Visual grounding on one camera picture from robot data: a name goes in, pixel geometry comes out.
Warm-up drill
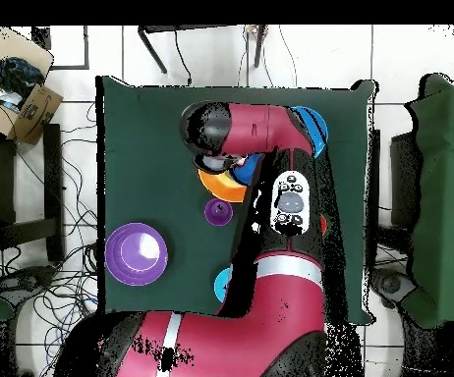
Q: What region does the purple cup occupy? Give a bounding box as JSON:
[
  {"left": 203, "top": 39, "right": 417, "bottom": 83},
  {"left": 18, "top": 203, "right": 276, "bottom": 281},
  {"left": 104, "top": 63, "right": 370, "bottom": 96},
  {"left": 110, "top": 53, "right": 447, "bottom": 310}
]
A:
[{"left": 203, "top": 197, "right": 235, "bottom": 228}]

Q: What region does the yellow bowl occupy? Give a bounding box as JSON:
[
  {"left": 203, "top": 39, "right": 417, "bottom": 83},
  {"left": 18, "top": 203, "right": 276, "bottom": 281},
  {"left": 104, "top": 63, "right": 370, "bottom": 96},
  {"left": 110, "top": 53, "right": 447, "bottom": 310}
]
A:
[{"left": 198, "top": 168, "right": 249, "bottom": 204}]

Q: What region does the dark blue bowl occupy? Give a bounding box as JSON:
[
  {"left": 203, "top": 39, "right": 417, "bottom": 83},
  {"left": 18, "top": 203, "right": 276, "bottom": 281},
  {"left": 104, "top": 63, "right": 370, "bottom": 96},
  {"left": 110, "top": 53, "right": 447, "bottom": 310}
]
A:
[{"left": 228, "top": 152, "right": 265, "bottom": 187}]

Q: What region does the large sky blue bowl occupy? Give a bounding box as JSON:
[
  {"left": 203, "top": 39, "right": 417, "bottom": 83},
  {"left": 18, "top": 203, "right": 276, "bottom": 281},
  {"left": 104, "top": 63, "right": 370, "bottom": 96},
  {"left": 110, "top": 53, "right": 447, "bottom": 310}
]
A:
[{"left": 289, "top": 105, "right": 329, "bottom": 159}]

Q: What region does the small light blue bowl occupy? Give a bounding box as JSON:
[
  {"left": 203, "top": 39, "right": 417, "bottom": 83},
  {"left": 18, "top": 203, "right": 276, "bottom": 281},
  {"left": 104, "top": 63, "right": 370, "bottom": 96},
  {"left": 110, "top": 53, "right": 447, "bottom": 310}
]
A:
[{"left": 213, "top": 267, "right": 234, "bottom": 304}]

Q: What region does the dark green table cloth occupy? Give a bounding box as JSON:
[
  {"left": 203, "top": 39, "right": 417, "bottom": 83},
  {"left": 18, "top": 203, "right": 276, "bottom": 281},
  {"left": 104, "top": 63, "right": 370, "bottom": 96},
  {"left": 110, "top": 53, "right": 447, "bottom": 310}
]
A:
[{"left": 96, "top": 76, "right": 377, "bottom": 326}]

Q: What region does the purple bowl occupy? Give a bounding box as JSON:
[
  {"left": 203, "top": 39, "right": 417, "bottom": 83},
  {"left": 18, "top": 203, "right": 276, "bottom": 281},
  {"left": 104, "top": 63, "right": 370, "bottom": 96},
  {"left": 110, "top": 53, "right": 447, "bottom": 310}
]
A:
[{"left": 104, "top": 222, "right": 170, "bottom": 288}]

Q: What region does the black wooden bench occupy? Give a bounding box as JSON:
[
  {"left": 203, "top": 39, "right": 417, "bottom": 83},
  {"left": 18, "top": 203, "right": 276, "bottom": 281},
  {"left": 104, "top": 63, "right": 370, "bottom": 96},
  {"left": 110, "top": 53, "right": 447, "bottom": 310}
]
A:
[{"left": 0, "top": 123, "right": 66, "bottom": 263}]

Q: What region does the printed cardboard box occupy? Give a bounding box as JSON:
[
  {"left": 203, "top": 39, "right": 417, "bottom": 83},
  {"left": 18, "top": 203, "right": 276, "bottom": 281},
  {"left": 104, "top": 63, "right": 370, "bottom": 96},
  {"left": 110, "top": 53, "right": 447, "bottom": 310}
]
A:
[{"left": 0, "top": 82, "right": 64, "bottom": 145}]

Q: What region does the dark blue bag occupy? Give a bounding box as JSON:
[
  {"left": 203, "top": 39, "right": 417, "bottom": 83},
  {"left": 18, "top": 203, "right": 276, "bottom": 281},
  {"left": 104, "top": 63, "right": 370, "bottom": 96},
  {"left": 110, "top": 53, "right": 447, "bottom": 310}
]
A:
[{"left": 0, "top": 54, "right": 45, "bottom": 99}]

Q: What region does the plain cardboard box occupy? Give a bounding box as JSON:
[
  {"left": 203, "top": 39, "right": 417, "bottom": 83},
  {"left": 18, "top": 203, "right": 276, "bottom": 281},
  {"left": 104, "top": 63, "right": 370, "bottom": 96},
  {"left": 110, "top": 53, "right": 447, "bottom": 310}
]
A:
[{"left": 0, "top": 27, "right": 54, "bottom": 76}]

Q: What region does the tangle of floor cables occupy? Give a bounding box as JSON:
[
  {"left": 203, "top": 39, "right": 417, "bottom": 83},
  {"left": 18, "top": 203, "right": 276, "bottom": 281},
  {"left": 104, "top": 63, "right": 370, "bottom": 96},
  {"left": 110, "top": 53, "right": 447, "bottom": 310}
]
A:
[{"left": 0, "top": 101, "right": 102, "bottom": 377}]

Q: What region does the black pedestal leg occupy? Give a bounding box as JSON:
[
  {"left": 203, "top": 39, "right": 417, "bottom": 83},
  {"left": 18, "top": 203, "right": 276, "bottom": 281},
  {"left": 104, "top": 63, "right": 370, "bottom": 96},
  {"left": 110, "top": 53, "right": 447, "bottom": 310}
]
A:
[
  {"left": 0, "top": 264, "right": 59, "bottom": 303},
  {"left": 369, "top": 266, "right": 419, "bottom": 309}
]

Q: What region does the black metal frame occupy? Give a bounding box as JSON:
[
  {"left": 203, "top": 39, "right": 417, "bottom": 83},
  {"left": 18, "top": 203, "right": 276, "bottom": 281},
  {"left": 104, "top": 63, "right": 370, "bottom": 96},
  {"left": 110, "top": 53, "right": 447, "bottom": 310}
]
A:
[{"left": 137, "top": 24, "right": 269, "bottom": 76}]

